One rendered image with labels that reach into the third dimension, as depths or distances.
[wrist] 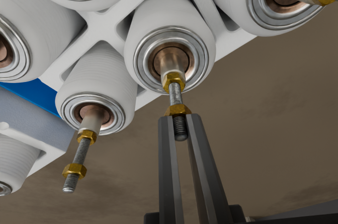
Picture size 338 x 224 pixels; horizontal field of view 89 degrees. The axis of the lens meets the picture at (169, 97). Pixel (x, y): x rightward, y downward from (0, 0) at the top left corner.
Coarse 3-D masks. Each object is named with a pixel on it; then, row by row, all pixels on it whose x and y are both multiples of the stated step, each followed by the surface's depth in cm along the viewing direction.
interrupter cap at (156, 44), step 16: (160, 32) 15; (176, 32) 15; (192, 32) 15; (144, 48) 16; (160, 48) 16; (176, 48) 16; (192, 48) 16; (144, 64) 17; (192, 64) 17; (144, 80) 18; (160, 80) 18; (192, 80) 19
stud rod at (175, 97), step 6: (174, 84) 14; (168, 90) 14; (174, 90) 13; (180, 90) 14; (174, 96) 13; (180, 96) 13; (174, 102) 12; (180, 102) 13; (174, 120) 11; (180, 120) 11; (174, 126) 11; (180, 126) 11; (186, 126) 11; (174, 132) 11; (180, 132) 10; (186, 132) 11; (180, 138) 11; (186, 138) 11
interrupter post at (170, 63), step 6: (168, 54) 17; (174, 54) 17; (162, 60) 17; (168, 60) 16; (174, 60) 16; (180, 60) 16; (162, 66) 16; (168, 66) 15; (174, 66) 15; (180, 66) 15; (162, 72) 15; (168, 72) 15; (174, 72) 15; (180, 72) 15; (162, 78) 15
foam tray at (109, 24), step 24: (120, 0) 20; (192, 0) 25; (96, 24) 21; (120, 24) 25; (216, 24) 22; (72, 48) 23; (120, 48) 23; (216, 48) 24; (48, 72) 25; (144, 96) 29
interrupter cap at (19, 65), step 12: (0, 24) 14; (12, 24) 14; (0, 36) 14; (12, 36) 14; (0, 48) 15; (12, 48) 15; (24, 48) 15; (0, 60) 16; (12, 60) 16; (24, 60) 16; (0, 72) 17; (12, 72) 17; (24, 72) 17
